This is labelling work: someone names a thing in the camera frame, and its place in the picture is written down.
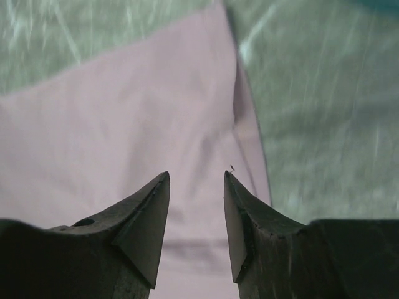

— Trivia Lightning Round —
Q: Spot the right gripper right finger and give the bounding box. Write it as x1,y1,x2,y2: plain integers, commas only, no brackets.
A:
224,172,398,298

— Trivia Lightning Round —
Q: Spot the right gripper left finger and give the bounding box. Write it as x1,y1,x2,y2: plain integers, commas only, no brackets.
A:
1,172,170,298

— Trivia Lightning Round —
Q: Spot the pink tank top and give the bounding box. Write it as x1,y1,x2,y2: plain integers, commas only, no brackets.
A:
1,1,269,298

